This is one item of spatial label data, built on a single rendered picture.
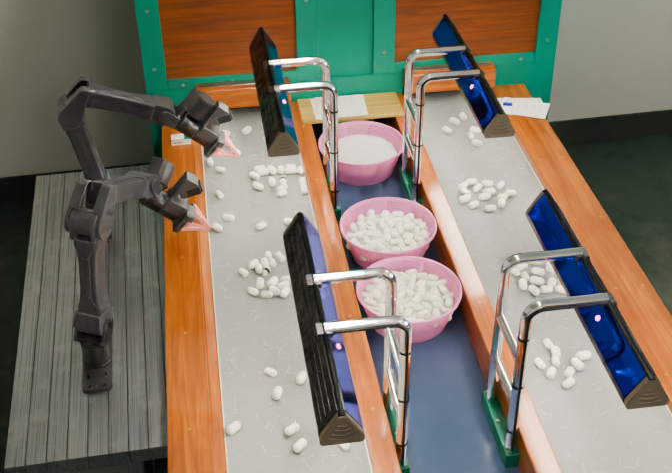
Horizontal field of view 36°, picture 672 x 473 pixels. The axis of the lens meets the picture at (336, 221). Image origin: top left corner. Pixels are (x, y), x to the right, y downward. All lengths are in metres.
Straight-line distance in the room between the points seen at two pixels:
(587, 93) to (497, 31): 1.27
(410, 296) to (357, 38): 1.05
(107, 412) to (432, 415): 0.75
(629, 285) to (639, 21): 2.09
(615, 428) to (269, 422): 0.75
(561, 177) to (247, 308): 1.04
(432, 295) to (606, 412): 0.54
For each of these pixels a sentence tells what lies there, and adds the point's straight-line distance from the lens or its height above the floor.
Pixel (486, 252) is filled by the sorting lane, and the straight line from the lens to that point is 2.77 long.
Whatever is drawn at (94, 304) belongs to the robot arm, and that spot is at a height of 0.86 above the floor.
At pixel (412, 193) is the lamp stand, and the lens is 2.99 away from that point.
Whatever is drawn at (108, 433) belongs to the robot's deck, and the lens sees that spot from 2.42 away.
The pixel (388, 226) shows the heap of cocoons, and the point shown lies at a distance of 2.85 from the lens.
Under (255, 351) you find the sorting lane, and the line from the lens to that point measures 2.46.
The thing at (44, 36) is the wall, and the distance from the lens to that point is 4.11.
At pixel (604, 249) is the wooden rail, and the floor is 0.77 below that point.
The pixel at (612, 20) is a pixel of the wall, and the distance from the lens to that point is 4.53.
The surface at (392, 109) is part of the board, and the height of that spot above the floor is 0.78.
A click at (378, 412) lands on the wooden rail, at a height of 0.77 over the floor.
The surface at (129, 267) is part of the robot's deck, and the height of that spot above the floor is 0.67.
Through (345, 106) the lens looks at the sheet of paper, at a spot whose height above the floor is 0.78.
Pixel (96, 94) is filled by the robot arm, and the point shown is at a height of 1.10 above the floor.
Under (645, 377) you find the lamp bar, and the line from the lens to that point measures 1.93.
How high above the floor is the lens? 2.40
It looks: 35 degrees down
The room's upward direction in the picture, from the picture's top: 1 degrees counter-clockwise
